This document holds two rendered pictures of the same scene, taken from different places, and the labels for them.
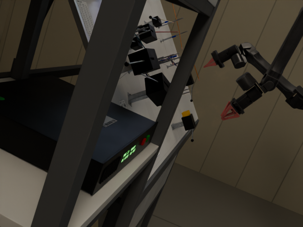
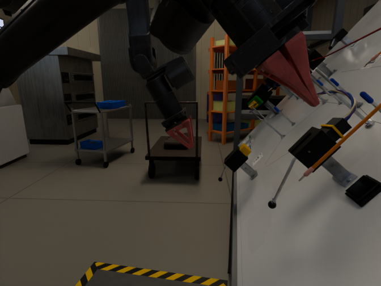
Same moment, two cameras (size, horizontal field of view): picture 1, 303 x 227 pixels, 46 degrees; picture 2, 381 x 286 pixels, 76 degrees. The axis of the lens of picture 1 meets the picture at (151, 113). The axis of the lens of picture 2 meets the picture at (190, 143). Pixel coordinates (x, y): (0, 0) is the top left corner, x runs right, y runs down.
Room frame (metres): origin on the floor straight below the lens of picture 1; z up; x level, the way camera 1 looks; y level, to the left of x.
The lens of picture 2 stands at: (2.28, -0.32, 1.21)
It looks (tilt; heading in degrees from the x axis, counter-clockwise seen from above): 14 degrees down; 179
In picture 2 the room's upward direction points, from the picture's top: straight up
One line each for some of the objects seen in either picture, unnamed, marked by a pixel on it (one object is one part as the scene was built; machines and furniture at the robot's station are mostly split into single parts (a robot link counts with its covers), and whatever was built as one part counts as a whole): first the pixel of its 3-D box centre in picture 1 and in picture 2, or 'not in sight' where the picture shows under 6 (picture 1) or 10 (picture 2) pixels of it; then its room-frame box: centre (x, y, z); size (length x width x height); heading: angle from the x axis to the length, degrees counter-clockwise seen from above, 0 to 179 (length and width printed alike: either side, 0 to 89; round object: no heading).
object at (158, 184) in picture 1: (165, 170); not in sight; (1.85, -0.18, 0.60); 0.55 x 0.03 x 0.39; 169
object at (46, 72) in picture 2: not in sight; (66, 96); (-3.15, -2.96, 0.92); 1.43 x 1.10 x 1.84; 176
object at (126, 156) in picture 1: (68, 121); (265, 101); (0.75, 0.17, 1.09); 0.35 x 0.33 x 0.07; 169
